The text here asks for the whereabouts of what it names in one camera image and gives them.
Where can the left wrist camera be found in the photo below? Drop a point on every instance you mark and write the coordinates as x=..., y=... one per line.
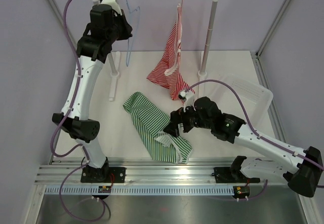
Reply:
x=113, y=3

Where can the clear plastic basket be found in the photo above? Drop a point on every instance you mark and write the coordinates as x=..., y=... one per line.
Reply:
x=241, y=98

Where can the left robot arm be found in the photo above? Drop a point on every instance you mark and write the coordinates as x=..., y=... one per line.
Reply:
x=107, y=25

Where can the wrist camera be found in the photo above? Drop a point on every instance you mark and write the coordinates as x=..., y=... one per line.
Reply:
x=187, y=97
x=113, y=3

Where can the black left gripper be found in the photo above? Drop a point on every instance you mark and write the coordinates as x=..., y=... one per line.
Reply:
x=126, y=27

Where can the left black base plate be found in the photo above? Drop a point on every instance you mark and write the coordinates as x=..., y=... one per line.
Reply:
x=119, y=174

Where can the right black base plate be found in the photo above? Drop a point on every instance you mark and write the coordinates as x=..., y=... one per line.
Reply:
x=221, y=174

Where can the white clothes rack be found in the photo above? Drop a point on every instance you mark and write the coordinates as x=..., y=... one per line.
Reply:
x=202, y=74

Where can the red striped tank top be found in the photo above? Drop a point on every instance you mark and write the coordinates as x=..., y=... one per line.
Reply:
x=167, y=72

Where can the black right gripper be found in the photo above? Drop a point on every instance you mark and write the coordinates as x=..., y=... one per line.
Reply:
x=177, y=117

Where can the aluminium mounting rail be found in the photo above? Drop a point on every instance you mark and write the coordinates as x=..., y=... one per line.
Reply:
x=198, y=171

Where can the white slotted cable duct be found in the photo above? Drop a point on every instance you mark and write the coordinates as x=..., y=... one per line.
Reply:
x=141, y=190

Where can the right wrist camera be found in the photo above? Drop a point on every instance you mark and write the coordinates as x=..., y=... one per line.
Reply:
x=187, y=97

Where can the blue wire hanger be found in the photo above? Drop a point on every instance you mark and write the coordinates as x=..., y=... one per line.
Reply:
x=134, y=19

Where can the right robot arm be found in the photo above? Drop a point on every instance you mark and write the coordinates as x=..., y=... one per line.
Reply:
x=300, y=168

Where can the green striped tank top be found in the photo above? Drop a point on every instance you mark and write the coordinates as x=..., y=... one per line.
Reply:
x=149, y=122

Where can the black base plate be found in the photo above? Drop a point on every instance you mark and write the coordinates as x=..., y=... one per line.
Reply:
x=119, y=174
x=221, y=174

